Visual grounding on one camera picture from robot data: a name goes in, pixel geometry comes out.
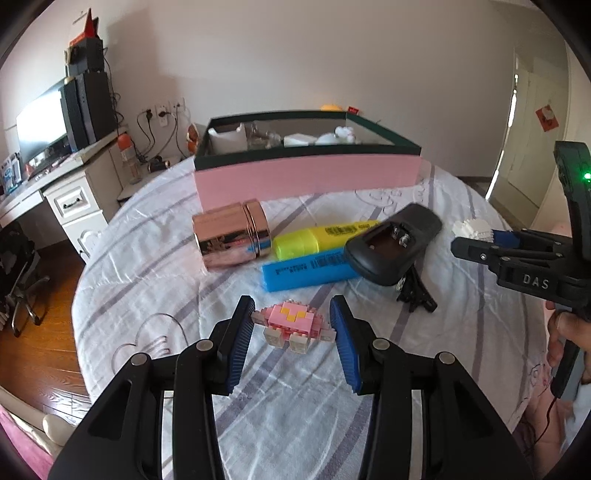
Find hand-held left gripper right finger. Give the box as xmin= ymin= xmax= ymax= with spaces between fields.
xmin=329 ymin=294 xmax=539 ymax=480

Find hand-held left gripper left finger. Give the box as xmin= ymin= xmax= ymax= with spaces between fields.
xmin=48 ymin=295 xmax=256 ymax=480

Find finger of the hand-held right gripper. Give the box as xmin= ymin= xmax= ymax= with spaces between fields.
xmin=451 ymin=235 xmax=503 ymax=274
xmin=490 ymin=228 xmax=573 ymax=254

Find white brick toy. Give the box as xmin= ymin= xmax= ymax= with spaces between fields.
xmin=452 ymin=220 xmax=494 ymax=242

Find pink axolotl brick toy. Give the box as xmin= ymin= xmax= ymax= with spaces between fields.
xmin=252 ymin=302 xmax=337 ymax=354

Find black remote control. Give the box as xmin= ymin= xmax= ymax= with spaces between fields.
xmin=344 ymin=203 xmax=443 ymax=287

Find blue highlighter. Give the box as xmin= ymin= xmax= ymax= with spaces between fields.
xmin=262 ymin=254 xmax=359 ymax=293

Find rose gold jar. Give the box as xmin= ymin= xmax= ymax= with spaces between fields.
xmin=192 ymin=198 xmax=271 ymax=272

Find yellow highlighter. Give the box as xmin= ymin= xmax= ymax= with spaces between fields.
xmin=272 ymin=220 xmax=382 ymax=258

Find pink box with dark rim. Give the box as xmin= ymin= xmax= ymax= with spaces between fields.
xmin=193 ymin=110 xmax=423 ymax=211

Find white cup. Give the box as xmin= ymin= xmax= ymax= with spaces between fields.
xmin=208 ymin=124 xmax=248 ymax=151

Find person's right hand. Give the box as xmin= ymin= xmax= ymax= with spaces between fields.
xmin=546 ymin=300 xmax=591 ymax=371

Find white door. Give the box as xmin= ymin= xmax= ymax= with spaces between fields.
xmin=489 ymin=48 xmax=571 ymax=216

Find red door ornament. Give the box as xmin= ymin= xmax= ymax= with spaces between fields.
xmin=536 ymin=105 xmax=560 ymax=133

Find round table striped cloth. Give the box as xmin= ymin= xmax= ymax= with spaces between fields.
xmin=73 ymin=157 xmax=555 ymax=480

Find white bedside cabinet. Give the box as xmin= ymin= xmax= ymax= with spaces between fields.
xmin=115 ymin=154 xmax=195 ymax=204

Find orange anatomical model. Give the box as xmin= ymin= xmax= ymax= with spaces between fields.
xmin=185 ymin=124 xmax=204 ymax=156

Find pink printed bedsheet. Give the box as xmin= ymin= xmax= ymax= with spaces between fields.
xmin=510 ymin=383 xmax=583 ymax=480

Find orange capped bottle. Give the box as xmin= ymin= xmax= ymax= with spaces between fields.
xmin=116 ymin=133 xmax=142 ymax=185

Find white desk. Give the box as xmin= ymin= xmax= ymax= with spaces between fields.
xmin=0 ymin=124 xmax=131 ymax=265

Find black office chair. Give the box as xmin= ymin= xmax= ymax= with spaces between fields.
xmin=0 ymin=222 xmax=52 ymax=337

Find pink bedding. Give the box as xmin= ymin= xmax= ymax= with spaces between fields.
xmin=0 ymin=388 xmax=77 ymax=480

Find black computer tower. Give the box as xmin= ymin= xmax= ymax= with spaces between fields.
xmin=60 ymin=69 xmax=119 ymax=153

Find blue white cartons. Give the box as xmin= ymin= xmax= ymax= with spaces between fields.
xmin=0 ymin=152 xmax=23 ymax=195

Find black computer monitor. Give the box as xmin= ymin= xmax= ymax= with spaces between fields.
xmin=16 ymin=76 xmax=70 ymax=160

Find black box with round dial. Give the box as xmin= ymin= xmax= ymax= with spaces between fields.
xmin=65 ymin=37 xmax=106 ymax=77

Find red white desk calendar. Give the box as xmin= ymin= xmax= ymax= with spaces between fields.
xmin=69 ymin=8 xmax=100 ymax=47

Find thin red cable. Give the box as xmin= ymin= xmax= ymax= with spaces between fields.
xmin=526 ymin=394 xmax=562 ymax=446

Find black power cable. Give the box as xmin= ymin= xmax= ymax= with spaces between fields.
xmin=136 ymin=104 xmax=182 ymax=163

